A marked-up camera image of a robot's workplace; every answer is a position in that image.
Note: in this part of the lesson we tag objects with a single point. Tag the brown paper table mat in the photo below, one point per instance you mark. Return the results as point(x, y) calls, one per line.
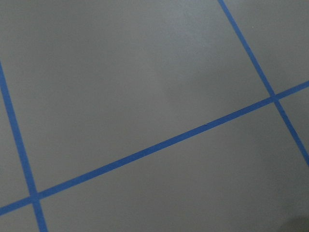
point(154, 115)

